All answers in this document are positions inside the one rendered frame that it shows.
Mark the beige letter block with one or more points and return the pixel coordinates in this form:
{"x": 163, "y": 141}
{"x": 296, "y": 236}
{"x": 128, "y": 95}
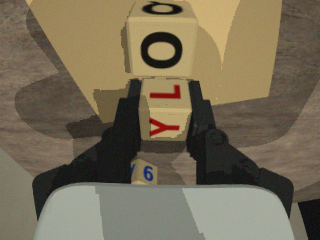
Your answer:
{"x": 143, "y": 172}
{"x": 161, "y": 38}
{"x": 164, "y": 109}

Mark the pale yellow square mat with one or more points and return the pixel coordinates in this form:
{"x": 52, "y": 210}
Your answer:
{"x": 234, "y": 53}

